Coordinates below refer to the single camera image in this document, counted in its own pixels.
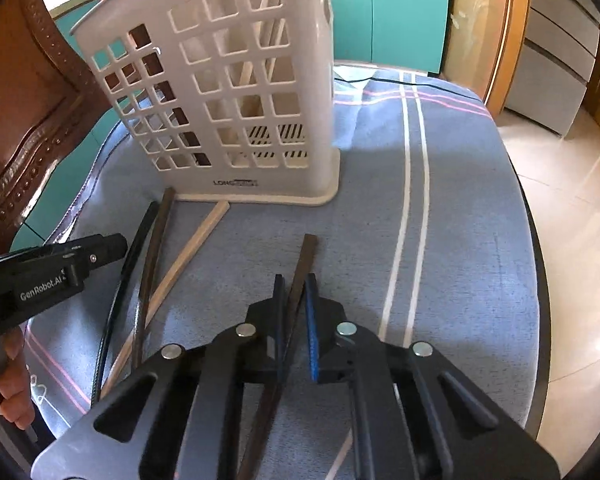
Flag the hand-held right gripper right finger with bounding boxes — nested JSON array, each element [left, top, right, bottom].
[[304, 272, 562, 480]]

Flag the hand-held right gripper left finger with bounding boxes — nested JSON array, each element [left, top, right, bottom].
[[30, 274, 288, 480]]

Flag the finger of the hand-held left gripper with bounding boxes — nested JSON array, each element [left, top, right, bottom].
[[62, 232, 129, 281]]

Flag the light wooden chopstick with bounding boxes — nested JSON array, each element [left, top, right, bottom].
[[265, 17, 287, 86], [325, 432, 355, 480], [237, 0, 276, 116], [100, 200, 231, 398]]

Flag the white plastic utensil basket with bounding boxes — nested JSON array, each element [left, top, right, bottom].
[[72, 0, 342, 208]]

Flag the person's left hand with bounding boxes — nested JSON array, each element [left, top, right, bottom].
[[0, 327, 37, 431]]

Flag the blue plaid cloth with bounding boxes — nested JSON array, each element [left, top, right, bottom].
[[22, 62, 543, 480]]

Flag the teal base cabinets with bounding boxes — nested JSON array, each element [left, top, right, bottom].
[[325, 0, 453, 77]]

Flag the wood framed glass sliding door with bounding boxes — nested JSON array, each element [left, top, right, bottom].
[[442, 0, 532, 117]]

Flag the grey refrigerator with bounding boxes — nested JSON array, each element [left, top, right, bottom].
[[504, 0, 600, 138]]

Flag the black cable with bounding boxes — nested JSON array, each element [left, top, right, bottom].
[[331, 66, 477, 96]]

